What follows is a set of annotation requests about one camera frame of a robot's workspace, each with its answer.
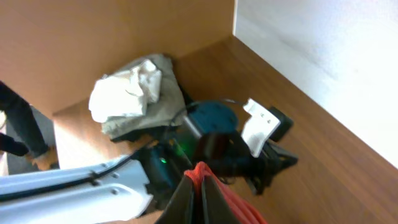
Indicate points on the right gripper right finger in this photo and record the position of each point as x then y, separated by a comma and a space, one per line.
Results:
215, 208

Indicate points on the grey folded garment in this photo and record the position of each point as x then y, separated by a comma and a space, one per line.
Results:
162, 63

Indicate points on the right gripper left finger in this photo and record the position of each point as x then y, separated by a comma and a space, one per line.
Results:
180, 207

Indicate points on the red t-shirt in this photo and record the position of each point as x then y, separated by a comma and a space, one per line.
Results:
241, 210

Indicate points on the white folded garment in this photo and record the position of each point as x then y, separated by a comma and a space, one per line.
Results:
126, 93

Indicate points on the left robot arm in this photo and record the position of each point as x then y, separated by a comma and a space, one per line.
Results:
181, 175

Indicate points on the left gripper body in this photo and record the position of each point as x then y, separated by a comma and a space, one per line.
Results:
227, 155

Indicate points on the person in dark clothes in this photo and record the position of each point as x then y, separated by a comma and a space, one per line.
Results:
32, 145

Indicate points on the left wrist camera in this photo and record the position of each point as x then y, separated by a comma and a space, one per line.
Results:
263, 124

